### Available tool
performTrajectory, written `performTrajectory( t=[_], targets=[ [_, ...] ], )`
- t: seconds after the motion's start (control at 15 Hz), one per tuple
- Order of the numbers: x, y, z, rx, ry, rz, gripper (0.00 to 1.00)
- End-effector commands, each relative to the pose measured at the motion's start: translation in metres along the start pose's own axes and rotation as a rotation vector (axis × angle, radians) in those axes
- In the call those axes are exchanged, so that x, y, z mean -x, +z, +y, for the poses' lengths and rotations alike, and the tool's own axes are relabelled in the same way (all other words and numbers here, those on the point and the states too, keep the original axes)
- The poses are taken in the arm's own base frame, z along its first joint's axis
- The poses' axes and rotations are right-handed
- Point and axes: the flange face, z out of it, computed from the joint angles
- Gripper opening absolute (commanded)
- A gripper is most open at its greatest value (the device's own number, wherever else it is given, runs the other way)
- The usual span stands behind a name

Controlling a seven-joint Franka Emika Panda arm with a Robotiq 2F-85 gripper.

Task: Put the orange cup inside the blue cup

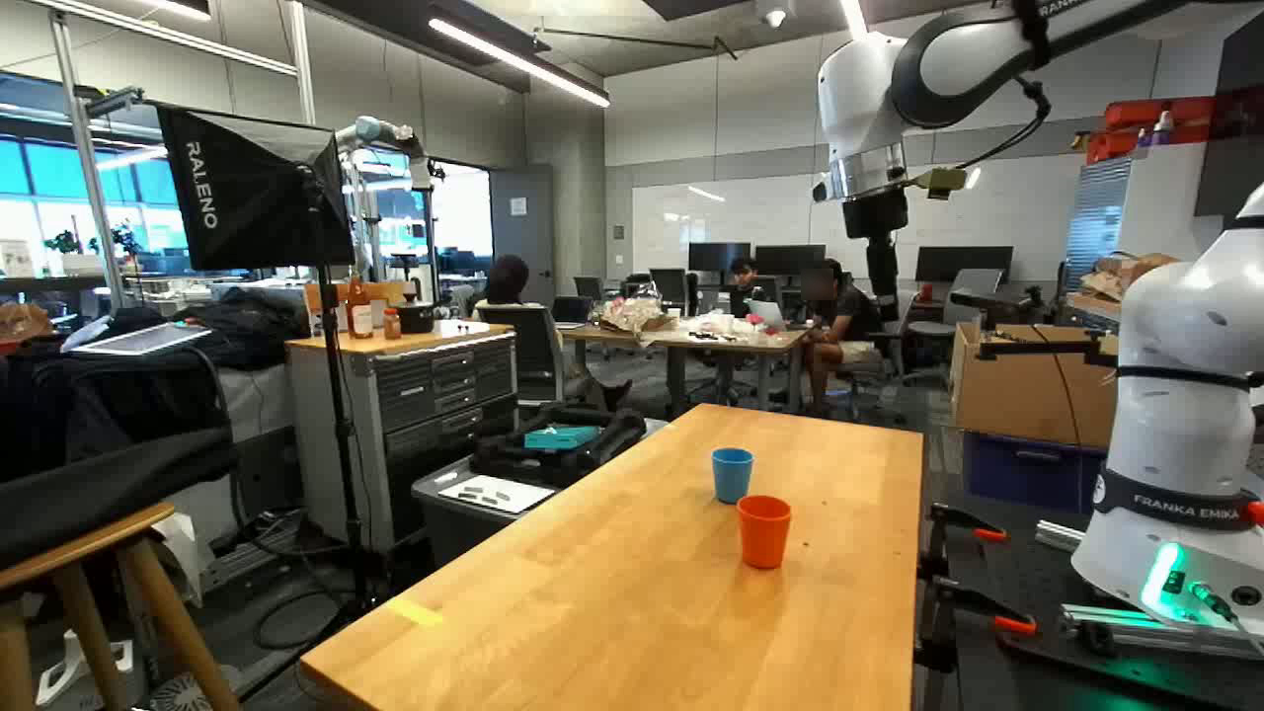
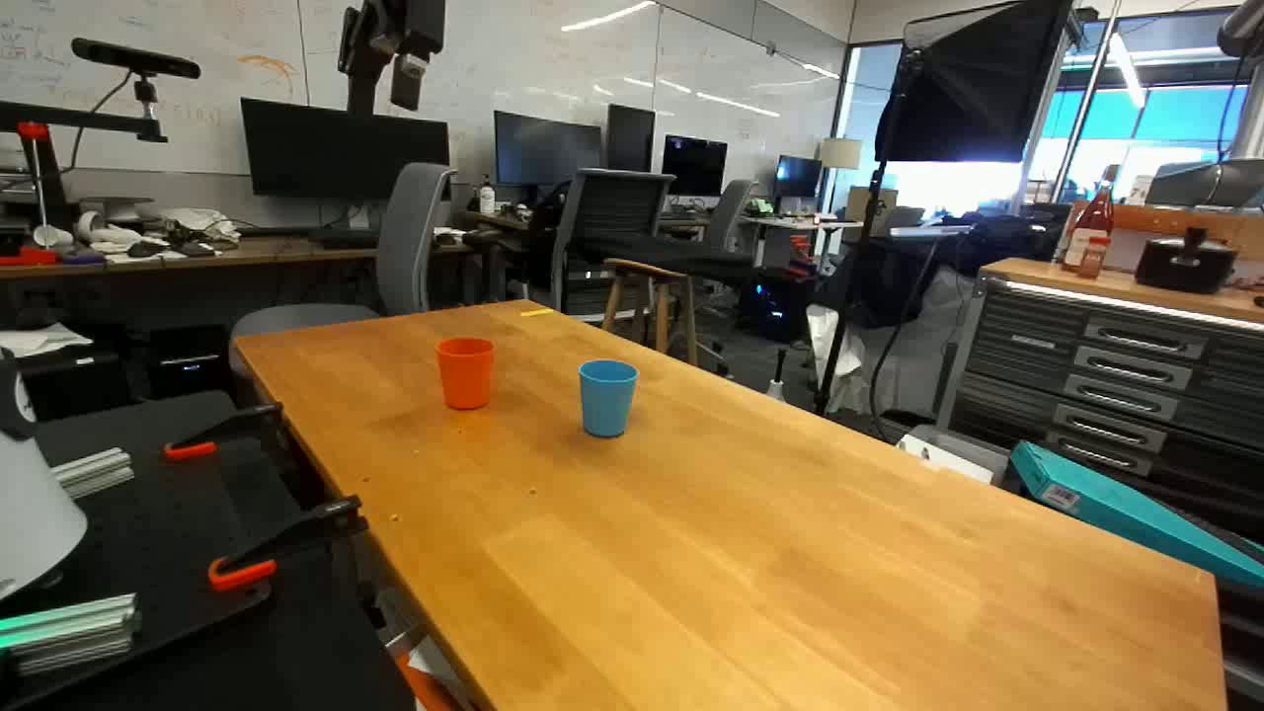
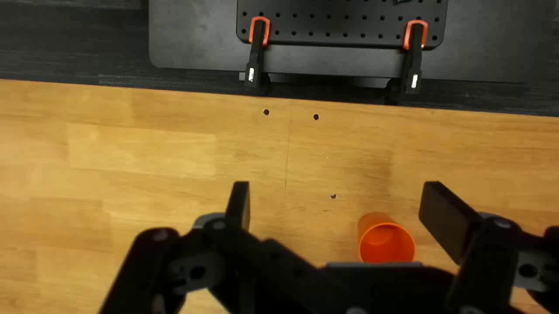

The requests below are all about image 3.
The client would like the orange black clamp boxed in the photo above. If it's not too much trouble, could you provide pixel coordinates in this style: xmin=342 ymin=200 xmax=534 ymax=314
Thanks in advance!
xmin=244 ymin=16 xmax=271 ymax=90
xmin=389 ymin=20 xmax=430 ymax=102

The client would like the right orange black clamp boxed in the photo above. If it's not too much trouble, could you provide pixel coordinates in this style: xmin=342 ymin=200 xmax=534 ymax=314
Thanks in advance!
xmin=389 ymin=20 xmax=430 ymax=102

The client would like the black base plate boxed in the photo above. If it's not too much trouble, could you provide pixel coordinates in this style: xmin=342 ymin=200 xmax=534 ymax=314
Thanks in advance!
xmin=148 ymin=0 xmax=557 ymax=83

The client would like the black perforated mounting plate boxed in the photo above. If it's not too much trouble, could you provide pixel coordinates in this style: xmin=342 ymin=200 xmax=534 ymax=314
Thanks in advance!
xmin=234 ymin=0 xmax=449 ymax=50

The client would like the left orange black clamp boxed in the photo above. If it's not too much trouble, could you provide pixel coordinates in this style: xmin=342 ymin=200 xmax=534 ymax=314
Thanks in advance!
xmin=244 ymin=16 xmax=271 ymax=90

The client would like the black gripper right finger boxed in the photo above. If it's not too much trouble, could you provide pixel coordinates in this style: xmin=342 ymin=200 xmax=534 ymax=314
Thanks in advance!
xmin=419 ymin=182 xmax=559 ymax=314

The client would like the orange plastic cup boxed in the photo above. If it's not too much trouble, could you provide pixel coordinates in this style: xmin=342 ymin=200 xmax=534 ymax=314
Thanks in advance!
xmin=356 ymin=214 xmax=416 ymax=264

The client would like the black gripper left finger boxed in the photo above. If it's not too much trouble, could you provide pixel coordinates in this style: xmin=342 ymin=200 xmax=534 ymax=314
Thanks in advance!
xmin=99 ymin=182 xmax=327 ymax=314

